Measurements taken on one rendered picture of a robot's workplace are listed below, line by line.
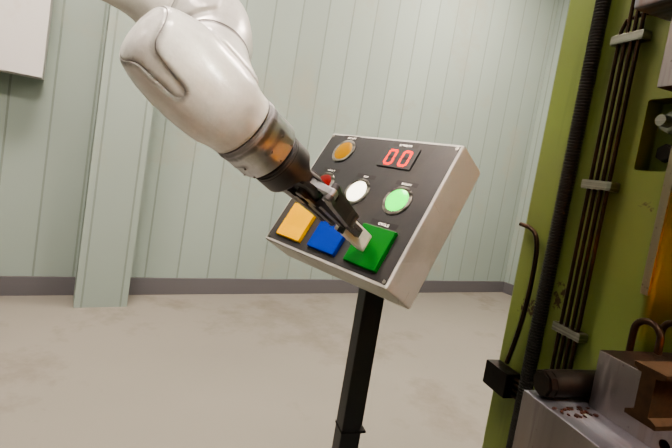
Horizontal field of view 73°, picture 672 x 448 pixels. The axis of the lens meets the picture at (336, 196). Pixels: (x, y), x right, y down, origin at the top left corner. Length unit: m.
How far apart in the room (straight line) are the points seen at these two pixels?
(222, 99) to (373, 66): 3.56
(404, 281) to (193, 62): 0.45
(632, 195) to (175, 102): 0.62
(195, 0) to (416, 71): 3.76
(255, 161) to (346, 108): 3.33
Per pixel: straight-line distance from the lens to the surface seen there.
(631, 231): 0.76
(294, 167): 0.58
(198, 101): 0.50
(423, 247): 0.75
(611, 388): 0.60
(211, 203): 3.47
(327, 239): 0.82
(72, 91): 3.32
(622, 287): 0.76
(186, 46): 0.50
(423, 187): 0.78
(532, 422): 0.60
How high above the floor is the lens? 1.14
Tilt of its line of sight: 4 degrees down
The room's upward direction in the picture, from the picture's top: 9 degrees clockwise
